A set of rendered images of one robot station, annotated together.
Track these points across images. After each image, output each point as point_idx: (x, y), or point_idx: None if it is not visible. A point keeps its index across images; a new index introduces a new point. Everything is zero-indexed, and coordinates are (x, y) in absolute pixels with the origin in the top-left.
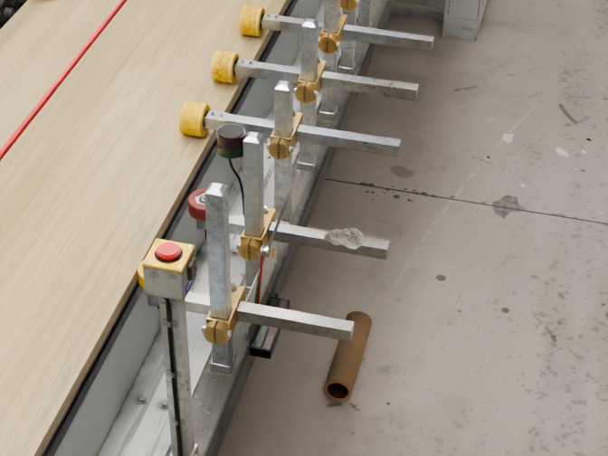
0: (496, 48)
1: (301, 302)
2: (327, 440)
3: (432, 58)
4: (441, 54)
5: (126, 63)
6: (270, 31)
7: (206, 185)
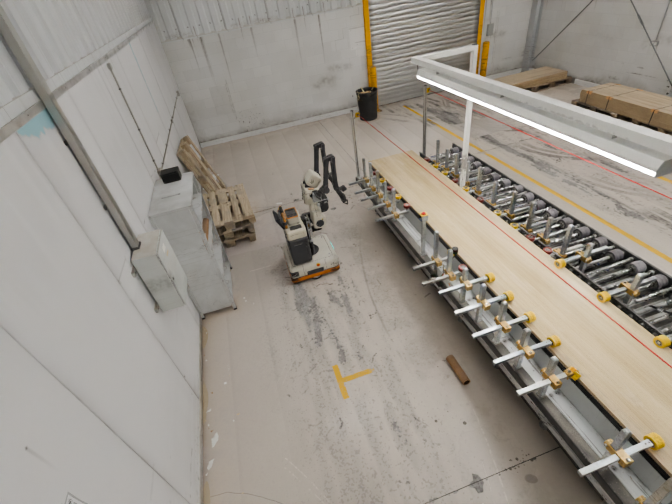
0: None
1: (489, 384)
2: (441, 348)
3: None
4: None
5: (537, 290)
6: (528, 327)
7: None
